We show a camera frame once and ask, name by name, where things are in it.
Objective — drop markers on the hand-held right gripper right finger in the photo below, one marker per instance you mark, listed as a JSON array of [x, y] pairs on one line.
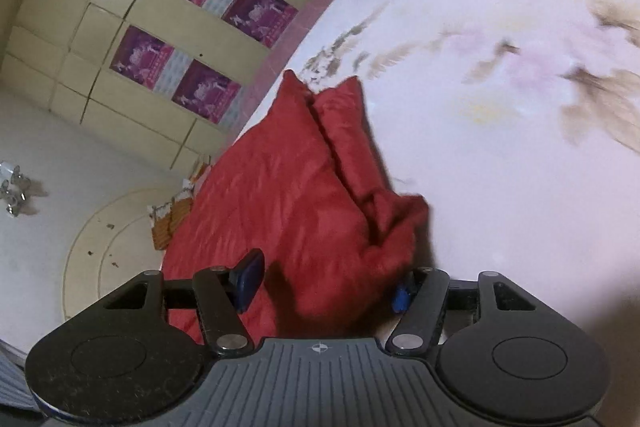
[[401, 299]]

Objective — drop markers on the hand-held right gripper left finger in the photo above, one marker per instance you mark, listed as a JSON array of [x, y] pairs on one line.
[[247, 279]]

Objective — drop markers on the red quilted jacket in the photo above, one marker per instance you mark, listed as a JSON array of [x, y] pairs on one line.
[[280, 207]]

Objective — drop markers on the woven wicker basket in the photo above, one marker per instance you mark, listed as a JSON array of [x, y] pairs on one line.
[[167, 222]]

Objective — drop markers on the cream round headboard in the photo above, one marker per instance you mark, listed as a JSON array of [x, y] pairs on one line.
[[95, 232]]

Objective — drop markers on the bed with floral pink sheet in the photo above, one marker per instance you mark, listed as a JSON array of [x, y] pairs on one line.
[[475, 157]]

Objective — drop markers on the grey curtain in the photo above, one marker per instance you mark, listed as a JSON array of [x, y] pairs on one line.
[[10, 377]]

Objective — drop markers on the cream wardrobe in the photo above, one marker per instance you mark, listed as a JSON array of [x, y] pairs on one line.
[[75, 7]]

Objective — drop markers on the silver wall lamp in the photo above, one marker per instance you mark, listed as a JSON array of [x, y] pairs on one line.
[[15, 192]]

